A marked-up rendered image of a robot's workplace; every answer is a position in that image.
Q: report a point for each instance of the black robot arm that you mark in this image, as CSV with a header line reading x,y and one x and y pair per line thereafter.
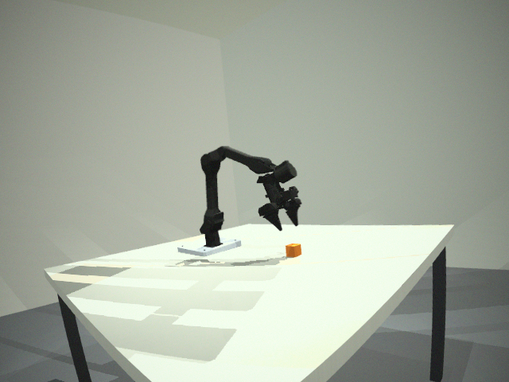
x,y
213,218

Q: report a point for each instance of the orange block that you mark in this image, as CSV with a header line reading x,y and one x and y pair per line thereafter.
x,y
293,250

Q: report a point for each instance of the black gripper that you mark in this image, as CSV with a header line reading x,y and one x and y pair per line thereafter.
x,y
270,210

